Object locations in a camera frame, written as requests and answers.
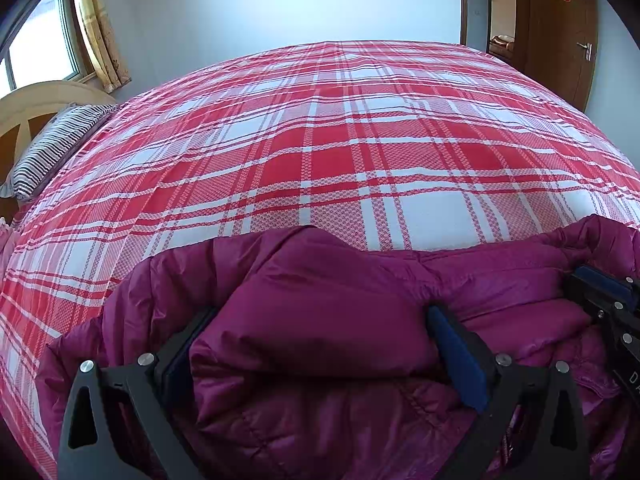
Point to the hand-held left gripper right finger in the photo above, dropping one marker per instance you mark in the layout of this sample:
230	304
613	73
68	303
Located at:
457	355

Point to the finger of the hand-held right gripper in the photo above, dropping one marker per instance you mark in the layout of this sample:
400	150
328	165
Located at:
600	280
622	330

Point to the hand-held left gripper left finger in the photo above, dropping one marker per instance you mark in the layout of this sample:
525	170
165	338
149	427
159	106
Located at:
182	360

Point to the purple quilted down jacket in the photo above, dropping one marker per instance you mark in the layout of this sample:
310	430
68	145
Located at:
325	310

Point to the bed with red plaid sheet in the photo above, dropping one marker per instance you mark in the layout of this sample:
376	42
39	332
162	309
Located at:
350	160

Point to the striped pillow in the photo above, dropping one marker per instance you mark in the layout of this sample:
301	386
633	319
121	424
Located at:
50	150

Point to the brown wooden door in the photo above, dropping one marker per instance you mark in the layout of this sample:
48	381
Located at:
550	35

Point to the brown wooden seat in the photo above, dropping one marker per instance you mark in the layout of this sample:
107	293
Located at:
502	44

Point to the cream and brown wooden headboard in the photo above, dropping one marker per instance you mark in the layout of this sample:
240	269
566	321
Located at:
30	105

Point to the narrow yellow curtain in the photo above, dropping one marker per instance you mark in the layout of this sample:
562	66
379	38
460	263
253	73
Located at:
100	25

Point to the window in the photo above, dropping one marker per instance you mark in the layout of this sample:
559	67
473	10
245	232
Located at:
45	35

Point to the brown door frame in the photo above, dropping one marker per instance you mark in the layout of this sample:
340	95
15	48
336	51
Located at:
464	5

